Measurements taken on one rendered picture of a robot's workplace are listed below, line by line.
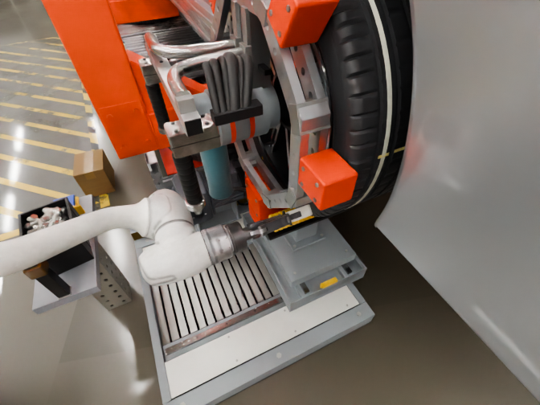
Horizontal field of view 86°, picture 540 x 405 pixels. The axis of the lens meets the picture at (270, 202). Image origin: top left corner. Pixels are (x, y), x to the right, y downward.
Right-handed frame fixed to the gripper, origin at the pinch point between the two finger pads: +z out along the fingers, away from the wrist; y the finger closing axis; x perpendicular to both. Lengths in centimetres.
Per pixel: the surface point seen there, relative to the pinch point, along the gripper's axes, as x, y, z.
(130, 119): 48, -42, -35
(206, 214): 5, -56, -20
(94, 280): -1, -25, -59
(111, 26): 69, -22, -31
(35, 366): -29, -61, -99
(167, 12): 177, -187, 14
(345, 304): -46, -32, 20
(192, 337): -37, -42, -40
